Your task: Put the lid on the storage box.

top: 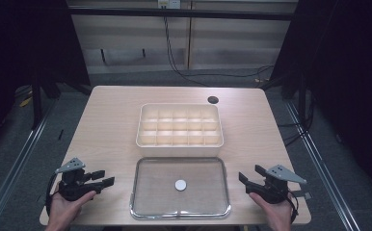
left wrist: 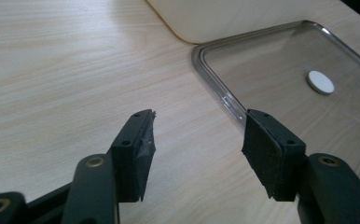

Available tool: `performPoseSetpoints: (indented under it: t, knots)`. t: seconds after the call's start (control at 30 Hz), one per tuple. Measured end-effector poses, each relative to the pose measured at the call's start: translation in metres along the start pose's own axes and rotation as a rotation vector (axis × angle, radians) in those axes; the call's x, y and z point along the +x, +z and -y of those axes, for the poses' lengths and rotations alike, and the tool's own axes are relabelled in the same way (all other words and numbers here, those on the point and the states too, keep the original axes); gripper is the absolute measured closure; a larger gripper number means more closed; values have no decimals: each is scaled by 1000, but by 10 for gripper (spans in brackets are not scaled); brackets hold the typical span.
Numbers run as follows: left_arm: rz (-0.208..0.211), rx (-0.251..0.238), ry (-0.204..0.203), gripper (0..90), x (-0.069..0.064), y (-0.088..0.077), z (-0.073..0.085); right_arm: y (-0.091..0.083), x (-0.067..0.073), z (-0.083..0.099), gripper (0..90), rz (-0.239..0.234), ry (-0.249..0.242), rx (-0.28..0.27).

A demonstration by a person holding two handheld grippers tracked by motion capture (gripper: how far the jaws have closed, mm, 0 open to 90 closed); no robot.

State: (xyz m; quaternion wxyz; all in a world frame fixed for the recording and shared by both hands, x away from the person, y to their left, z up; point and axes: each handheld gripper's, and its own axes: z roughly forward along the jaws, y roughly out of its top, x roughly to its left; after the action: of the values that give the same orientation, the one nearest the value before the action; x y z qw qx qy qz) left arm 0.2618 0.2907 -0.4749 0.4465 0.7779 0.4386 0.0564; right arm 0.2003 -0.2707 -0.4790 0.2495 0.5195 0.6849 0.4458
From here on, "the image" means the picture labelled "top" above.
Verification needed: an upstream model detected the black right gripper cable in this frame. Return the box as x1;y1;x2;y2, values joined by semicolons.
286;191;300;224

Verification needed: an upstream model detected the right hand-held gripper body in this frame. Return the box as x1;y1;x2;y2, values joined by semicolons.
246;164;312;205

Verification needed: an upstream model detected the black metal stand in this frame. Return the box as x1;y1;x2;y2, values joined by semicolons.
297;71;307;124
31;71;44;131

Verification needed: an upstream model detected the long black power cable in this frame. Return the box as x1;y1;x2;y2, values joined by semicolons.
162;7;276;89

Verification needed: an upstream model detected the bundle of black floor cables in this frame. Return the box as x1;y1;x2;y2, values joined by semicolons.
276;95;316;149

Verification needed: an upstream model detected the white wall power outlet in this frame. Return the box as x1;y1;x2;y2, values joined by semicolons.
156;0;182;10

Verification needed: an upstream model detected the white compartment storage box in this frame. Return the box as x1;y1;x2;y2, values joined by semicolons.
135;102;225;159

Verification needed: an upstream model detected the black curtain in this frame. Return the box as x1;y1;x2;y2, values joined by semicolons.
269;0;372;196
0;0;92;158

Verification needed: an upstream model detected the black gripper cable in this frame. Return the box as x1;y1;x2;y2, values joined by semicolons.
286;191;300;224
44;172;60;217

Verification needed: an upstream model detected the black horizontal metal bar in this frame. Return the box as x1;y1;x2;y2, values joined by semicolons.
67;7;299;22

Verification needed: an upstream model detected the clear plastic box lid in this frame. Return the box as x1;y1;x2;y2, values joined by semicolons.
129;156;232;221

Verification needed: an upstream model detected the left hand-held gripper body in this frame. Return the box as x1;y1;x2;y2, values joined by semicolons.
54;157;95;203

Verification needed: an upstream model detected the yellow object on floor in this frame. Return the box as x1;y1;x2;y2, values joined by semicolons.
18;95;34;109

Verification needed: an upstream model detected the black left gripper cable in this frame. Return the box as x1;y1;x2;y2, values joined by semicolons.
44;172;60;217

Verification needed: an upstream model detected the person's left hand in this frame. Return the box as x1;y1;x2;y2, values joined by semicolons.
45;191;97;228

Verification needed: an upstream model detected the person's right hand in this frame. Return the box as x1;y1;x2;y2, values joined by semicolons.
249;192;295;228

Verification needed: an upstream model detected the metal floor rail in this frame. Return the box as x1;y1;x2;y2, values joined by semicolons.
0;99;62;231
283;99;361;231

